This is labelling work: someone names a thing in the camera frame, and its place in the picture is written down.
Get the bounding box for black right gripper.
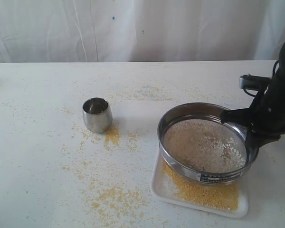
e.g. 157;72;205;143
220;69;285;166

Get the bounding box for yellow grain powder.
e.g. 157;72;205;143
163;119;246;173

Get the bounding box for round steel mesh sieve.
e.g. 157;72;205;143
157;103;259;185

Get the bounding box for stainless steel cup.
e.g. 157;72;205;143
82;97;113;133

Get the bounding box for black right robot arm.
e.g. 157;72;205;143
220;43;285;164

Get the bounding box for sieved yellow grains on tray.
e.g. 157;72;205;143
162;163;239;211

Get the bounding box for white plastic tray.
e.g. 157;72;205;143
151;154;248;218

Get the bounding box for white backdrop curtain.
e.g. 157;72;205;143
0;0;285;62

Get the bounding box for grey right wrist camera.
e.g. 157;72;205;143
239;74;271;91

